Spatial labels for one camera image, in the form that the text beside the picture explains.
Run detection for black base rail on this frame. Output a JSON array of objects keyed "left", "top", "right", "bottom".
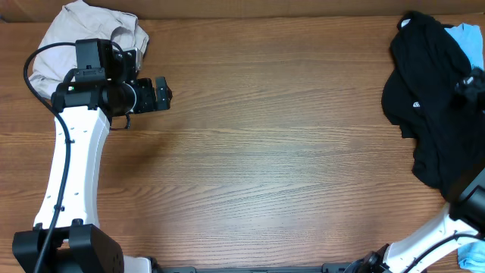
[{"left": 152, "top": 262, "right": 350, "bottom": 273}]

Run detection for light blue printed t-shirt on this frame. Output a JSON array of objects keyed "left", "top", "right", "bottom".
[{"left": 446, "top": 24, "right": 484, "bottom": 70}]

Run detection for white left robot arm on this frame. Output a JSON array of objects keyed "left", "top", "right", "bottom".
[{"left": 12, "top": 105, "right": 160, "bottom": 272}]

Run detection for black garment in pile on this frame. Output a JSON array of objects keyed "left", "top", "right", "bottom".
[{"left": 382, "top": 11, "right": 484, "bottom": 196}]

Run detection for beige folded trousers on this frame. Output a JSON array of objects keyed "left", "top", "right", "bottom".
[{"left": 30, "top": 1, "right": 149, "bottom": 99}]

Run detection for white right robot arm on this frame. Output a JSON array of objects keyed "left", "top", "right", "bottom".
[{"left": 345, "top": 164, "right": 484, "bottom": 273}]

